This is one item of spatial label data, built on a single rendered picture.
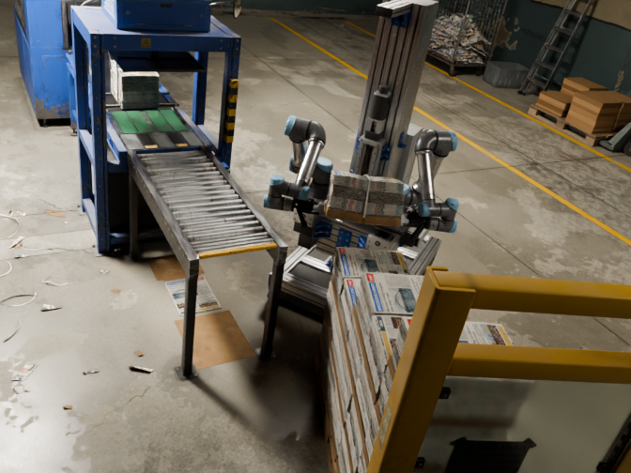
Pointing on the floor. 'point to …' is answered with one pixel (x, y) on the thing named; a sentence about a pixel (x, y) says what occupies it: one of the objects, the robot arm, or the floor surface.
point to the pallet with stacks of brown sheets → (584, 110)
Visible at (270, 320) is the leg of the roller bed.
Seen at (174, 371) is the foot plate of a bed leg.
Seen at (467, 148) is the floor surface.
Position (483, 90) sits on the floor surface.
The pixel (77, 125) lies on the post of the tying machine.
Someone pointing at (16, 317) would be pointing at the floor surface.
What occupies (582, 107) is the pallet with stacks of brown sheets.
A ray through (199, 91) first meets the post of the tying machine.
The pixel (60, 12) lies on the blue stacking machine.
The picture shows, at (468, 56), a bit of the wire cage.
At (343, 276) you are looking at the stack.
